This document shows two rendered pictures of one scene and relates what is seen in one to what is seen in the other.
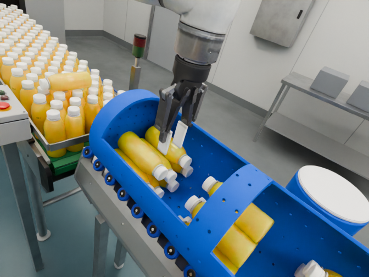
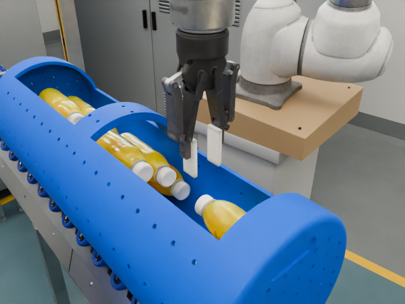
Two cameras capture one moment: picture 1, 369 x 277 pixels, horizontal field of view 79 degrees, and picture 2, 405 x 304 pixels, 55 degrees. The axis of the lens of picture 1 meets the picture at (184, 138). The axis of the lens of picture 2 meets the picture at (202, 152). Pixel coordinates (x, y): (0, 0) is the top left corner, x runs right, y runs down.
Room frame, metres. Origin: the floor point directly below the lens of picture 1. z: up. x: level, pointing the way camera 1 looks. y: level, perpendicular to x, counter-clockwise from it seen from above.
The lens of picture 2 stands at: (1.00, 0.18, 1.55)
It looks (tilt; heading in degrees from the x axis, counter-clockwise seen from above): 31 degrees down; 195
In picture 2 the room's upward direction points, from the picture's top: straight up
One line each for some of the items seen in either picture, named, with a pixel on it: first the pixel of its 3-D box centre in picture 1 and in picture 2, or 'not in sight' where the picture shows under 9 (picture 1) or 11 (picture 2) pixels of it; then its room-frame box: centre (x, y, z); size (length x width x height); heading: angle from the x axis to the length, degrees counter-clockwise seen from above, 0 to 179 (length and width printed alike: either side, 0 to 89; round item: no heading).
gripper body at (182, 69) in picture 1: (188, 79); (202, 59); (0.46, 0.03, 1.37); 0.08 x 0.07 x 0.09; 146
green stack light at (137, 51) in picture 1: (138, 50); not in sight; (1.18, 0.37, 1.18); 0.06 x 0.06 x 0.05
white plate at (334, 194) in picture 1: (333, 190); not in sight; (0.71, -0.61, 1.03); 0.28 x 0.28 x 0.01
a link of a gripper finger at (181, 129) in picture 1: (179, 134); (190, 155); (0.48, 0.01, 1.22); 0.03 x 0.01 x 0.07; 56
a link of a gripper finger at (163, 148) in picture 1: (164, 140); (214, 145); (0.44, 0.04, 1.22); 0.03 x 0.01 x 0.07; 56
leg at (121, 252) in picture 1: (123, 237); not in sight; (0.69, 0.16, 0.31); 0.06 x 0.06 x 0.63; 56
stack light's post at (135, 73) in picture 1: (126, 144); not in sight; (1.18, 0.37, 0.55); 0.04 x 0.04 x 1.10; 56
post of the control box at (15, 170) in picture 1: (26, 216); not in sight; (0.54, 0.59, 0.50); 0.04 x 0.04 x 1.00; 56
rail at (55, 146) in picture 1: (103, 133); not in sight; (0.71, 0.32, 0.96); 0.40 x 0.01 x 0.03; 146
